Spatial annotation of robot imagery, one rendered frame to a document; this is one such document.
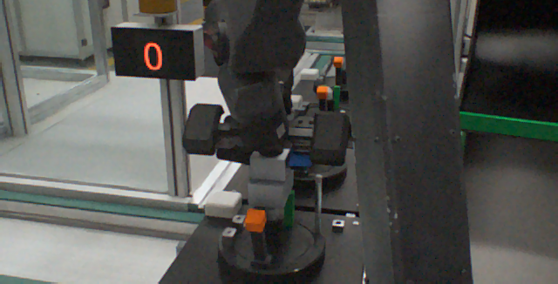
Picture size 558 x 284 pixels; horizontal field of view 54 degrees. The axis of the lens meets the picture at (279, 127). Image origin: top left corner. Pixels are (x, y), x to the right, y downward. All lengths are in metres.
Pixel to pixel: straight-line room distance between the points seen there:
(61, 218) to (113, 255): 0.15
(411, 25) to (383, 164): 0.06
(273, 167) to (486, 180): 0.25
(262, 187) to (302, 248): 0.11
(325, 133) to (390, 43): 0.37
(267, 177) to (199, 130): 0.10
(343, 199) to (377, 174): 0.62
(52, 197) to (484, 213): 0.67
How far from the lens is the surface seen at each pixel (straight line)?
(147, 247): 0.87
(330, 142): 0.60
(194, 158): 1.28
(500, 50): 0.66
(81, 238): 0.92
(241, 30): 0.44
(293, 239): 0.73
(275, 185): 0.66
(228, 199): 0.83
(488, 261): 0.65
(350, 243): 0.76
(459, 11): 0.64
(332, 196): 0.88
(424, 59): 0.25
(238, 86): 0.51
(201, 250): 0.75
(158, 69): 0.79
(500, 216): 0.67
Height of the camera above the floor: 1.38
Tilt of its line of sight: 21 degrees down
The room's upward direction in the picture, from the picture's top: straight up
